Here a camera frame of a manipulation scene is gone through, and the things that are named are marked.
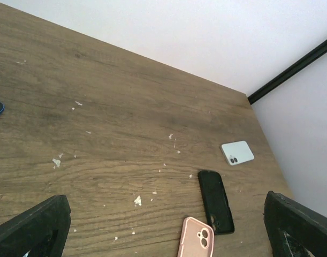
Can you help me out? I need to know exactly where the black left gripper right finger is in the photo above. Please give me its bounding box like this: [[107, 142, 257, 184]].
[[264, 191, 327, 256]]

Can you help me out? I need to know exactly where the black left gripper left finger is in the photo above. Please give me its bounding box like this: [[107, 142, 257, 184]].
[[0, 195, 71, 256]]

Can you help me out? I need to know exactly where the black phone case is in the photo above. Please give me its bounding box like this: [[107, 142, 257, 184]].
[[197, 170, 235, 235]]

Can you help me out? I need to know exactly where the white phone dual camera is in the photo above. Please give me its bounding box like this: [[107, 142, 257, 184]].
[[220, 141, 255, 166]]

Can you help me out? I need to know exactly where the pink phone case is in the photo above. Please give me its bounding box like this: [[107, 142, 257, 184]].
[[177, 217, 215, 257]]

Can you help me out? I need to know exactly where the black frame post right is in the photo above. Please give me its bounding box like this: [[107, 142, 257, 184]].
[[247, 39, 327, 105]]

